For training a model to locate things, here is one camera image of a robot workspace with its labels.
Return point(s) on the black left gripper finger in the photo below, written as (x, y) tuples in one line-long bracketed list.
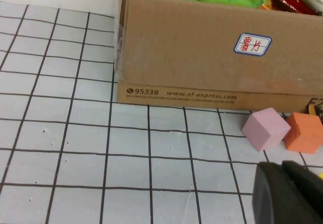
[(285, 196)]

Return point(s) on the orange foam cube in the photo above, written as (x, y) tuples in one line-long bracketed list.
[(305, 135)]

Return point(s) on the small brown snack packet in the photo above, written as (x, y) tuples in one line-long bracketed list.
[(314, 113)]

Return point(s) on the yellow foam cube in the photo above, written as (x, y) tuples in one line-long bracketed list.
[(321, 175)]

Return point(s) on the light pink foam cube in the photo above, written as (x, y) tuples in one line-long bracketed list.
[(262, 130)]

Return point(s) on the white label on F2 box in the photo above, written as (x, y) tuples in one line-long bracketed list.
[(252, 45)]

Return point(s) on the cardboard box with F2 print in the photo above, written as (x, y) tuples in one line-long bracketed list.
[(189, 57)]

